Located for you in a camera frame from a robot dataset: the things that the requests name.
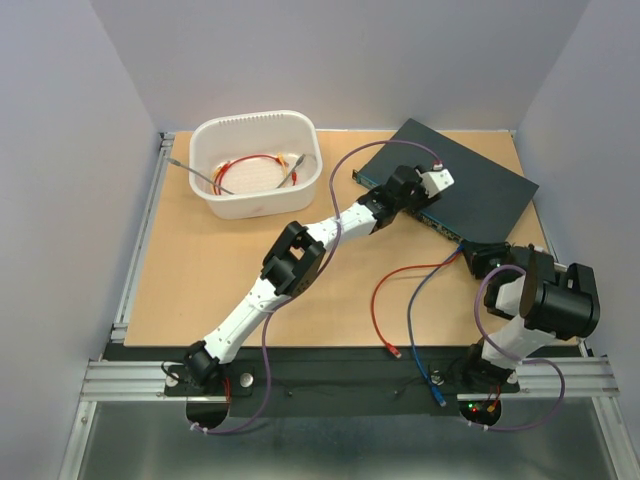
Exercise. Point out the white plastic tub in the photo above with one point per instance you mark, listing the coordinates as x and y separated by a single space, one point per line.
255 164

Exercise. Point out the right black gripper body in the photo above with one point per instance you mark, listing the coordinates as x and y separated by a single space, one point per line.
486 258

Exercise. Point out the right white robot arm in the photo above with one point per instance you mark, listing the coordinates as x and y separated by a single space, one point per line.
526 301

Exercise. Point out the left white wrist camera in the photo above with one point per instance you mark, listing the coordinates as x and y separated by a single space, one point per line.
436 181

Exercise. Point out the dark network switch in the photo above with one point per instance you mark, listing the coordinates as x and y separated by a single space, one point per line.
486 200

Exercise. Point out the aluminium frame rail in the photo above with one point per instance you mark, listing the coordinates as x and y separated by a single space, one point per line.
120 380

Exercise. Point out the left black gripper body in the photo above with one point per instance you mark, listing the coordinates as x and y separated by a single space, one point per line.
416 201

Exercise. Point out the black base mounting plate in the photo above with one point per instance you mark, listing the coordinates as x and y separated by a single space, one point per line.
288 382

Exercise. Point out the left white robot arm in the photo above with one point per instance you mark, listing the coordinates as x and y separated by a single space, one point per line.
295 260

